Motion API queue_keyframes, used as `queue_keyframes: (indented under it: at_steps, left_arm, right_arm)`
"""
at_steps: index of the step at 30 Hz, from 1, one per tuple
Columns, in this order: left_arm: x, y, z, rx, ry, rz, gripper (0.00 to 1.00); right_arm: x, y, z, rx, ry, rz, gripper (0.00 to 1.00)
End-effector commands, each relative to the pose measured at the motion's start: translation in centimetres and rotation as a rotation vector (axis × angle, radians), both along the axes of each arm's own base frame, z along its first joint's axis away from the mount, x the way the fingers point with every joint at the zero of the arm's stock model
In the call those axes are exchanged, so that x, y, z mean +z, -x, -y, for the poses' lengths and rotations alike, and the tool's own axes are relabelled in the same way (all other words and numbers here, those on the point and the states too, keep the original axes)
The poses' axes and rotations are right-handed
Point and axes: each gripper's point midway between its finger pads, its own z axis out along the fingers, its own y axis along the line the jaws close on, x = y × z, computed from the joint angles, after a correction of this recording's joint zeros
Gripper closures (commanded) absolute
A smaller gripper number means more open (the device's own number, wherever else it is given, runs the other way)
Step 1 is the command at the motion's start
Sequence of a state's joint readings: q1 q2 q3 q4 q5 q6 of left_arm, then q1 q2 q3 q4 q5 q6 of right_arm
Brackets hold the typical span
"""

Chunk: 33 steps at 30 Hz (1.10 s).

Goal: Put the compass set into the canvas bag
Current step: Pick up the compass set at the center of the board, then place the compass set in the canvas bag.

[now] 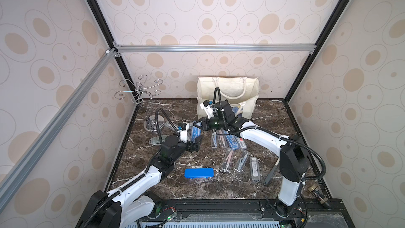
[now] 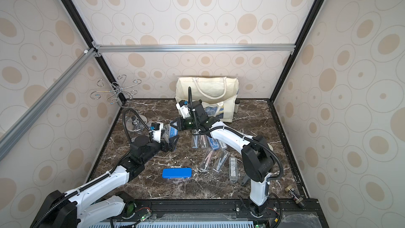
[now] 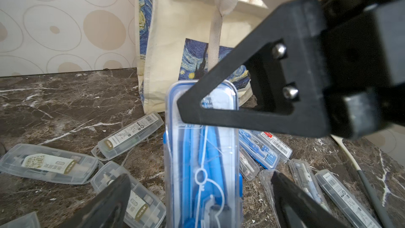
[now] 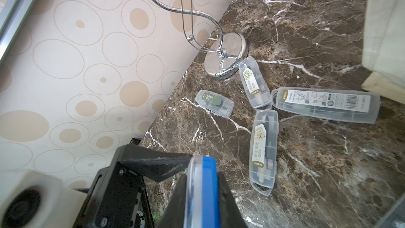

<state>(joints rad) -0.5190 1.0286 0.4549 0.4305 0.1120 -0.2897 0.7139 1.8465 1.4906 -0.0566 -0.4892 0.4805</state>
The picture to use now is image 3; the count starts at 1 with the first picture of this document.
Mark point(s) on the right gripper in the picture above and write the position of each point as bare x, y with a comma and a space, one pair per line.
364, 48

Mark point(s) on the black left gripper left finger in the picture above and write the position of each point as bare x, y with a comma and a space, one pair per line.
106, 210

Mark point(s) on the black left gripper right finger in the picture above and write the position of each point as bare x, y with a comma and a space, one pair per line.
295, 209

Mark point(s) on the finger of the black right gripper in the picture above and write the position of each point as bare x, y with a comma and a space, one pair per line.
286, 64

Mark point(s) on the pink compass case upper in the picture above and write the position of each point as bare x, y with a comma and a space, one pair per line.
248, 167

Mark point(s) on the clear compass case right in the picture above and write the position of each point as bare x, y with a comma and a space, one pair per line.
351, 208

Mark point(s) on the blue compass clear case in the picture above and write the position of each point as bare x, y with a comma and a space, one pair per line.
258, 150

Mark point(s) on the cream canvas tote bag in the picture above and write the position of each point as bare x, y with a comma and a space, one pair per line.
178, 37

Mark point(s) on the gold label clear case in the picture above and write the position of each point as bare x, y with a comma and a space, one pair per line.
144, 210

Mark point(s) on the red label clear case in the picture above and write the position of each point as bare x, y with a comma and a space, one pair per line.
284, 150

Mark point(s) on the long barcode clear case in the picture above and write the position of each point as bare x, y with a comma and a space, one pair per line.
127, 137

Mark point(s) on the clear case near rack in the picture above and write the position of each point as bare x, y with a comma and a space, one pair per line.
49, 164

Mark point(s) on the green clear case left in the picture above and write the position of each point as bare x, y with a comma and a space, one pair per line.
27, 221

